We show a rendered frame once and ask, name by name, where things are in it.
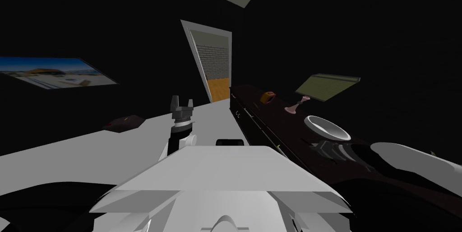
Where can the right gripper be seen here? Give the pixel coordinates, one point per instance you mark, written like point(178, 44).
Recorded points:
point(326, 149)

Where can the pink candlestick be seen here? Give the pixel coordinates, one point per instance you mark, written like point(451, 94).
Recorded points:
point(296, 106)

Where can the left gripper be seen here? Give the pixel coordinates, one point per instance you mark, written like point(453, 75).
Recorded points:
point(182, 113)

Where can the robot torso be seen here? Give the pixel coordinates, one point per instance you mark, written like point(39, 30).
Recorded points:
point(223, 174)

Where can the dark brown sideboard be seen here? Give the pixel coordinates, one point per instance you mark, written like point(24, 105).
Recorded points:
point(285, 131)

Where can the olive green window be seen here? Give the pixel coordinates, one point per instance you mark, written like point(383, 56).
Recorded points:
point(326, 87)

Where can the dark brown flat cushion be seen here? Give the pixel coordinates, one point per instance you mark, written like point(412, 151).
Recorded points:
point(124, 123)

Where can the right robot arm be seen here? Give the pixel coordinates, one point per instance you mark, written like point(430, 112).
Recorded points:
point(415, 163)

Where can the white bowl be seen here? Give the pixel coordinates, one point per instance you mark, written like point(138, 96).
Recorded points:
point(326, 128)

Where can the landscape picture on wall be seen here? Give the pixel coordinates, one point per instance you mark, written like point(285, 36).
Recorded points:
point(54, 72)

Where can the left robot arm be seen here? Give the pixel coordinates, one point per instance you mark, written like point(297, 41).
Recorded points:
point(177, 141)

